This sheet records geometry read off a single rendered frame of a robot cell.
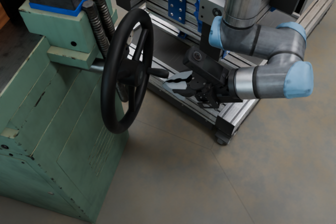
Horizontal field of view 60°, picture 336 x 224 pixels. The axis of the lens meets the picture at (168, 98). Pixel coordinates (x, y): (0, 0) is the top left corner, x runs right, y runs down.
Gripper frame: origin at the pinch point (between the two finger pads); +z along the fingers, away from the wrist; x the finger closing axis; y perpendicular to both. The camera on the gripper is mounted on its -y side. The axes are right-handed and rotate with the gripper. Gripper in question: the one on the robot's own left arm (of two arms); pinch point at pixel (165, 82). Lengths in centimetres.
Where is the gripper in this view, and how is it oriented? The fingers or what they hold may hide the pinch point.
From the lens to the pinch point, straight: 78.3
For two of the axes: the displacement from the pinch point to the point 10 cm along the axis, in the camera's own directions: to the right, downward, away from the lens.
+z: -8.3, 0.3, 5.6
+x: 3.2, -7.9, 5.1
